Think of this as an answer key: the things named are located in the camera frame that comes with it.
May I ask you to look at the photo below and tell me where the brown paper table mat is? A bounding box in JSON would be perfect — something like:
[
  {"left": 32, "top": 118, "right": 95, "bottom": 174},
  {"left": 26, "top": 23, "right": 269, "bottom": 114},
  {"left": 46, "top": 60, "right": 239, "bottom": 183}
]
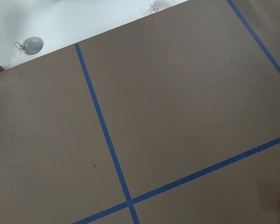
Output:
[{"left": 0, "top": 0, "right": 280, "bottom": 224}]

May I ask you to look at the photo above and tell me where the clear plastic bag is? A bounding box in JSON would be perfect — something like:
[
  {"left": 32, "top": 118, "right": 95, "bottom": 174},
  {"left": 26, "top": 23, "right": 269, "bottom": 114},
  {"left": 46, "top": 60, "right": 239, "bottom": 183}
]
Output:
[{"left": 140, "top": 0, "right": 179, "bottom": 16}]

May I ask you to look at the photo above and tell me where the round metal disc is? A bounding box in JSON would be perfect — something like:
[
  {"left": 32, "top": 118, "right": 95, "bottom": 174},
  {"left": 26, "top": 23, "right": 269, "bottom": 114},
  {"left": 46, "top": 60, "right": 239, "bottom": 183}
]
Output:
[{"left": 14, "top": 37, "right": 44, "bottom": 55}]

